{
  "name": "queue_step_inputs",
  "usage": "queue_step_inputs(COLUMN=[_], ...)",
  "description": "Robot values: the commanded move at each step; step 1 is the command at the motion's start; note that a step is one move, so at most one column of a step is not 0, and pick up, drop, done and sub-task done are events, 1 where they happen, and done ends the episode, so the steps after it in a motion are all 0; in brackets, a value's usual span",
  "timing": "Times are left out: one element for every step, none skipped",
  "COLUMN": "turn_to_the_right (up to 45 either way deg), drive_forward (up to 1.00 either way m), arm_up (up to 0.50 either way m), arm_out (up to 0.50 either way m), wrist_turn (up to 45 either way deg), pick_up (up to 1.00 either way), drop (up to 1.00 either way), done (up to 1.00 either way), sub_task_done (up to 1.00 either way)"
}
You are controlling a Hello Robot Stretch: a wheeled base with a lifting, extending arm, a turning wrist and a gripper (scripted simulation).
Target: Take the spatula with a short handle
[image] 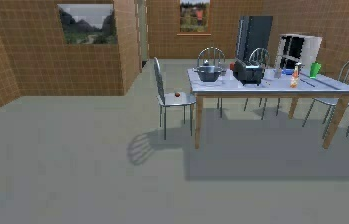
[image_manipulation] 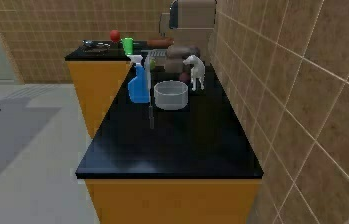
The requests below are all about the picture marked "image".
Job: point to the grey metal chair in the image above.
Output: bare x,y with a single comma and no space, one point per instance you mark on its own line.
168,99
260,57
347,76
212,56

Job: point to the small red apple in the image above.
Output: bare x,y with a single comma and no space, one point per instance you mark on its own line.
177,94

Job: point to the dark grey cooking pot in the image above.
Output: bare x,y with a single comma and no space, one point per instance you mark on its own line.
209,73

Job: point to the black toaster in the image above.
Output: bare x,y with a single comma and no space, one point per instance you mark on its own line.
248,72

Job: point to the framed village landscape picture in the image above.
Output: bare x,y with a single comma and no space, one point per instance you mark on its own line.
195,16

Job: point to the dark grey fridge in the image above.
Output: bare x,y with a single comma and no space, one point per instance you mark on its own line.
254,37

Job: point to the wooden table with grey top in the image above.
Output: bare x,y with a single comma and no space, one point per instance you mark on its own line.
282,87

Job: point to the blue dish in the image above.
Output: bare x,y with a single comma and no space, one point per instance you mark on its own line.
287,71

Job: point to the mountain landscape picture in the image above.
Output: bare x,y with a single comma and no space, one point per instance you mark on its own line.
88,24

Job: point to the orange bottle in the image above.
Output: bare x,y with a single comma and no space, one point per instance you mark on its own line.
294,79

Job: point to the long dark knife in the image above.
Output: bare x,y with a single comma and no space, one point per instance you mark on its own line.
307,82

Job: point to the white shelf unit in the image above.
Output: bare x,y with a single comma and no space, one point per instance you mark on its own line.
297,50

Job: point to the green cup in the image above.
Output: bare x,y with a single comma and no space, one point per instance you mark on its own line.
314,70

